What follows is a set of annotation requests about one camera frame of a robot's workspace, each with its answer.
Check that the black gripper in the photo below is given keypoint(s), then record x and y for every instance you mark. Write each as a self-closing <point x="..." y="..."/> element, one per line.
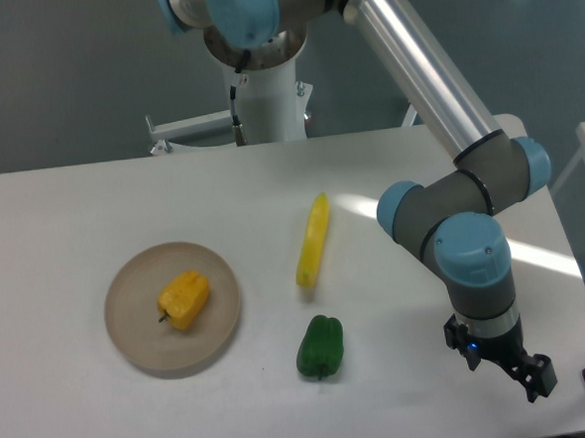
<point x="505" y="349"/>

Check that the yellow bell pepper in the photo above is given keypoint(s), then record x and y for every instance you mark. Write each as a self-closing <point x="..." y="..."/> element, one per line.
<point x="181" y="300"/>

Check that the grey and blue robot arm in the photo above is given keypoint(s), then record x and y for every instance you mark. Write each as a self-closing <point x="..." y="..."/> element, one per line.
<point x="450" y="226"/>

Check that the green bell pepper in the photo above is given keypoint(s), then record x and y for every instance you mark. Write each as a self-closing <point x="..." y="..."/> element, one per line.
<point x="321" y="350"/>

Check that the beige round plate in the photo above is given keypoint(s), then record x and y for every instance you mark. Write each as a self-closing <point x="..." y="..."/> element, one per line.
<point x="132" y="317"/>

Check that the yellow corn cob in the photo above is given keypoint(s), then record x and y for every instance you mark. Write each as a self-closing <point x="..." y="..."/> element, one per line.
<point x="313" y="242"/>

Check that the white pedestal support strut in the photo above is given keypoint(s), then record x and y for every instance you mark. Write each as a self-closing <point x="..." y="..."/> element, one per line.
<point x="410" y="117"/>

